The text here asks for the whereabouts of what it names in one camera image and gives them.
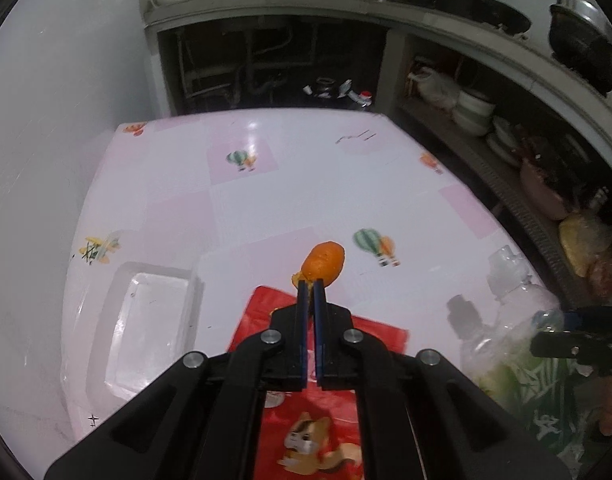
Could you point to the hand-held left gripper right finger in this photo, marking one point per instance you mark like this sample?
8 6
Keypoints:
320 340

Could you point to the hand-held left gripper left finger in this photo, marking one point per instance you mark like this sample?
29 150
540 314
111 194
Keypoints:
300 320

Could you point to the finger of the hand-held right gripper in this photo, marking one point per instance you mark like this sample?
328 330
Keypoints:
596 317
561 345

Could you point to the green clear plastic cup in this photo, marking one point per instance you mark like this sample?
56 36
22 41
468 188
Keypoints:
526 400

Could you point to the person's right hand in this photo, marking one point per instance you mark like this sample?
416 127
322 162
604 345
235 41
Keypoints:
610 405

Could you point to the red squirrel snack bag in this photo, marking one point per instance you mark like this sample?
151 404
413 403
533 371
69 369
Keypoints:
266 305

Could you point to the plastic bags of food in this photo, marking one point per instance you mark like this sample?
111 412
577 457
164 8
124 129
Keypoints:
608 277

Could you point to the clear crumpled plastic bottle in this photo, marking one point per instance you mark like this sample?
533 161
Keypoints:
516 300

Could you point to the yellow plastic bag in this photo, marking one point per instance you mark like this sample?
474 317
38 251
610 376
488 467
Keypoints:
578 245

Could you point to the pink basin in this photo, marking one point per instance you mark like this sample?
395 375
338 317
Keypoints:
538 190

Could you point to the clear plastic tray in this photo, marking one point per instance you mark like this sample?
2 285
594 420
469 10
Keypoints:
146 320

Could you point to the stack of plates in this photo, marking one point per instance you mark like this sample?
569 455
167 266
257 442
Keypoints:
503 140

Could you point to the yellow cooking oil bottle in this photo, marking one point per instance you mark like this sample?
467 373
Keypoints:
363 97

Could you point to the dark ceramic jar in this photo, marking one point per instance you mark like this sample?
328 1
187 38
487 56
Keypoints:
326 87

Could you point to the white green-banded bowl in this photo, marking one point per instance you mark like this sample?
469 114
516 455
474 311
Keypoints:
476 102

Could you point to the black cooking pot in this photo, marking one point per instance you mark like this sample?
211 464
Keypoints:
581 55

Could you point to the white plastic bag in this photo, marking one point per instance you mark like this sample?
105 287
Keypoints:
436 87

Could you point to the steel pot lid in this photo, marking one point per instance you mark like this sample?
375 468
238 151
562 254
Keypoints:
581 12

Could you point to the black wok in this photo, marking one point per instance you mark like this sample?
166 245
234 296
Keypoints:
501 15

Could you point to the grey concrete counter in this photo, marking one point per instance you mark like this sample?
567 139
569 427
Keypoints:
436 20

